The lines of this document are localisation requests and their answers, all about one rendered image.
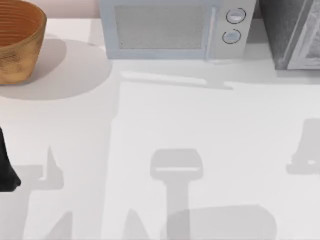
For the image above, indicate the brown woven basket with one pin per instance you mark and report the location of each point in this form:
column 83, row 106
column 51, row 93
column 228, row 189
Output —
column 17, row 47

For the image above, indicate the round microwave knob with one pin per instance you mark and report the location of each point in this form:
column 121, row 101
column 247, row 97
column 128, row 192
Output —
column 231, row 36
column 235, row 15

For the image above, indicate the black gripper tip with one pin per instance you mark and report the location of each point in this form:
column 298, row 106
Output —
column 7, row 172

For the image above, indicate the microwave door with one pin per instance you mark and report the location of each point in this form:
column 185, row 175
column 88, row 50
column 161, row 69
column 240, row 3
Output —
column 160, row 27

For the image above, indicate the pale microwave oven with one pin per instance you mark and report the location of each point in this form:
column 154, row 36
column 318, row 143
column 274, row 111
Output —
column 235, row 50

